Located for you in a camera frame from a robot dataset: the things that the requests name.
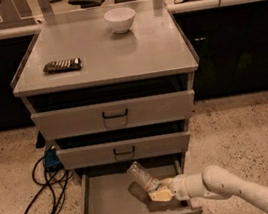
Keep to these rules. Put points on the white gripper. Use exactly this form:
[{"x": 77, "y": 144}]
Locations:
[{"x": 178, "y": 186}]

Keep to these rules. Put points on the clear plastic water bottle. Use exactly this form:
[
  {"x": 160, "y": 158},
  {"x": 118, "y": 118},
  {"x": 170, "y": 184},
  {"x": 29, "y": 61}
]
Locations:
[{"x": 141, "y": 176}]

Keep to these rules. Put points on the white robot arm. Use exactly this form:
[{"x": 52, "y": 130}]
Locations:
[{"x": 213, "y": 183}]

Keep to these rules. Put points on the grey open bottom drawer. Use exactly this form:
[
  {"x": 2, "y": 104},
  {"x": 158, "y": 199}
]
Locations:
[{"x": 116, "y": 193}]

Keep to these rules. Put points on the grey middle drawer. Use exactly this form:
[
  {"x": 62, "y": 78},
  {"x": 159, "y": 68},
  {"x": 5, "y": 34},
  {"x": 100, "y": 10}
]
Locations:
[{"x": 112, "y": 152}]

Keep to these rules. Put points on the grey drawer cabinet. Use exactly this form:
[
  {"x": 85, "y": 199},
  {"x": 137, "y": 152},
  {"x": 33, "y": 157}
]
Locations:
[{"x": 150, "y": 59}]

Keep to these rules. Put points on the grey top drawer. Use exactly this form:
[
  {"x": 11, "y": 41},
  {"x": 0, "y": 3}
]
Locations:
[{"x": 97, "y": 118}]

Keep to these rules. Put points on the blue power box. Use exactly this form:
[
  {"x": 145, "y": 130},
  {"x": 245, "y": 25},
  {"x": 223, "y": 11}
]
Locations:
[{"x": 51, "y": 160}]

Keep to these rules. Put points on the dark striped snack bar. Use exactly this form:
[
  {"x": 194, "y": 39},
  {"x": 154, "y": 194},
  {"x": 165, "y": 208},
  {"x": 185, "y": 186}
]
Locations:
[{"x": 63, "y": 66}]

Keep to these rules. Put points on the white ceramic bowl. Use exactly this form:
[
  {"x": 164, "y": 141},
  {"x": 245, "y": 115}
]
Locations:
[{"x": 120, "y": 20}]

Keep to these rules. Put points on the black office chair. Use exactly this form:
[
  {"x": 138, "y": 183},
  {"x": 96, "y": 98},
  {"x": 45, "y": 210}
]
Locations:
[{"x": 86, "y": 3}]

